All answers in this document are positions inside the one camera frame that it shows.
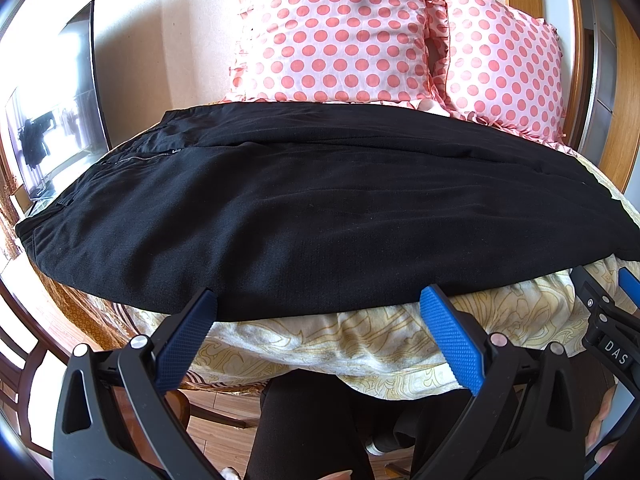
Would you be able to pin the person's black-clad legs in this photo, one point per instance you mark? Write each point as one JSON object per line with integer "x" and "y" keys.
{"x": 314, "y": 426}

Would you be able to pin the dark wooden chair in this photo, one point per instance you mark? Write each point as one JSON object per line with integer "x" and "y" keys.
{"x": 17, "y": 379}

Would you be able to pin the black flat television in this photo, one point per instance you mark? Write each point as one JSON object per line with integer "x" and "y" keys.
{"x": 54, "y": 114}

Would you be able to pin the black pants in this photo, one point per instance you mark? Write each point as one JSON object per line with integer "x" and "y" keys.
{"x": 286, "y": 209}

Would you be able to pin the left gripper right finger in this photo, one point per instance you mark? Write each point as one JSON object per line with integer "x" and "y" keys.
{"x": 523, "y": 419}

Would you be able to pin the cream gold patterned bedspread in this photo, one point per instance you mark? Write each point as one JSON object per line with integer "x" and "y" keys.
{"x": 385, "y": 351}

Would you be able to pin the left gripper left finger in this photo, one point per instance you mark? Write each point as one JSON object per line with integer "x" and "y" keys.
{"x": 91, "y": 440}

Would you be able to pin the wooden headboard frame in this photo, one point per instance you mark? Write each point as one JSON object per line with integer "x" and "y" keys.
{"x": 601, "y": 72}

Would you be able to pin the pink polka-dot pillow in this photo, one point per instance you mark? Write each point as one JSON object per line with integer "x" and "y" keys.
{"x": 333, "y": 51}
{"x": 498, "y": 67}

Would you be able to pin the right pink polka-dot pillow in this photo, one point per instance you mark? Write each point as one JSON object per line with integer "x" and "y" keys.
{"x": 498, "y": 67}

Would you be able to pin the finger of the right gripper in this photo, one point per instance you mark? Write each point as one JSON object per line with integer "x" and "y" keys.
{"x": 630, "y": 285}
{"x": 588, "y": 290}

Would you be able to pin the person's right hand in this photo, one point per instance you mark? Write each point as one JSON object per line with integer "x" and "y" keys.
{"x": 595, "y": 428}

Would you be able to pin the left pink polka-dot pillow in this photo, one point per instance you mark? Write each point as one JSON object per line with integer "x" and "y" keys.
{"x": 333, "y": 51}

